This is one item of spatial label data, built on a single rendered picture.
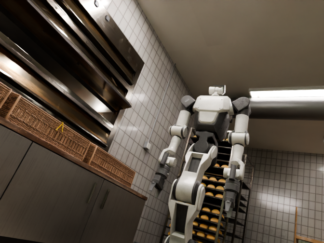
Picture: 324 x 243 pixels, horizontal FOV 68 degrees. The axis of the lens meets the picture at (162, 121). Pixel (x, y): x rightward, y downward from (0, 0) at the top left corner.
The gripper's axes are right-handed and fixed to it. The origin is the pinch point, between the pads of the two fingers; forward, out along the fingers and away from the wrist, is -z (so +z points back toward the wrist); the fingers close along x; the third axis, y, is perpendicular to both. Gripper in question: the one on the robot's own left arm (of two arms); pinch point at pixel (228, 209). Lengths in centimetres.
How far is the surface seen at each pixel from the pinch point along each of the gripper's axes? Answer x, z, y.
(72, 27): 66, 104, -141
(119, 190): -10, 0, -82
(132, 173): -24, 20, -85
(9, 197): 62, -35, -92
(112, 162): 5, 15, -88
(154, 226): -181, 11, -117
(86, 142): 35, 13, -91
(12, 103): 85, 3, -101
